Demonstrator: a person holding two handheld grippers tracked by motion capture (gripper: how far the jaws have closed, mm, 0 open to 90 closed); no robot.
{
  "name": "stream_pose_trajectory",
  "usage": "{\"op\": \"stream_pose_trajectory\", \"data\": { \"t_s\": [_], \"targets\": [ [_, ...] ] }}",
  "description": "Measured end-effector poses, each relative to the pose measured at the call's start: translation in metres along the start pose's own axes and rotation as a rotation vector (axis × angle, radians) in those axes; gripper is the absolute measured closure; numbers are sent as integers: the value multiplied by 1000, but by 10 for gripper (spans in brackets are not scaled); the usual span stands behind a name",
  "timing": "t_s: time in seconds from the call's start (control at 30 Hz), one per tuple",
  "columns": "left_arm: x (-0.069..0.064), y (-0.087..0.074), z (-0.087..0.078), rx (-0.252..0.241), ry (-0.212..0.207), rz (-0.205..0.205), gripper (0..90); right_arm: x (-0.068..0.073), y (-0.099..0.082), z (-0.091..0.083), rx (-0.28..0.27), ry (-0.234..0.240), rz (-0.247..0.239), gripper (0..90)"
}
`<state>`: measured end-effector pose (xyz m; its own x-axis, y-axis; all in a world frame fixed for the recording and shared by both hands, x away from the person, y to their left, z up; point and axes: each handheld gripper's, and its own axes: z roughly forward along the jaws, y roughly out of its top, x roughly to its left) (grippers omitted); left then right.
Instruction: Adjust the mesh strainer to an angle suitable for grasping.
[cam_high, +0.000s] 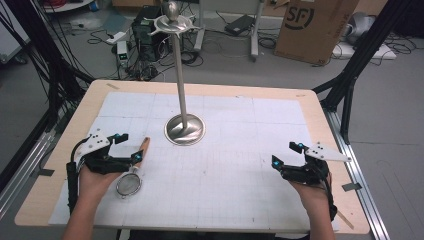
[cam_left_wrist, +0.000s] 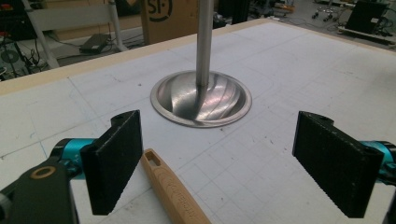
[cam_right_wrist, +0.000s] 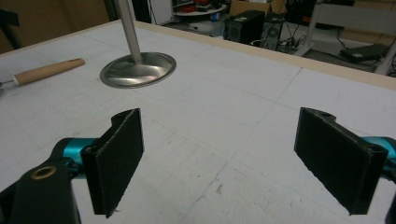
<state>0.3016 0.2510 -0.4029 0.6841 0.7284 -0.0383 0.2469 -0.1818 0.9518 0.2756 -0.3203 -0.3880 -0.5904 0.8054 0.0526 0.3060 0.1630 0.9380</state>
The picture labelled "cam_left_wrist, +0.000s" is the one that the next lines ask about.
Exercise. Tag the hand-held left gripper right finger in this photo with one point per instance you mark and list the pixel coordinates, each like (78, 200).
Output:
(336, 161)

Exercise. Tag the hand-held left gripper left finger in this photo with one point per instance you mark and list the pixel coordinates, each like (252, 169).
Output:
(113, 165)

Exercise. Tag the steel stand with round base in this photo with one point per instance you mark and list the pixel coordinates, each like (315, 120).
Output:
(202, 93)

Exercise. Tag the black power adapter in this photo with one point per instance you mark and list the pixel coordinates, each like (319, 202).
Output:
(95, 43)

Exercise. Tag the black equipment case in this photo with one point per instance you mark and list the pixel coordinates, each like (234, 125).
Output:
(367, 15)

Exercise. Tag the brown cardboard box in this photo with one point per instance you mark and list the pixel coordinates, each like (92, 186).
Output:
(169, 20)

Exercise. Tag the white metal frame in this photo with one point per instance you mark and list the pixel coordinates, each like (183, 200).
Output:
(62, 25)

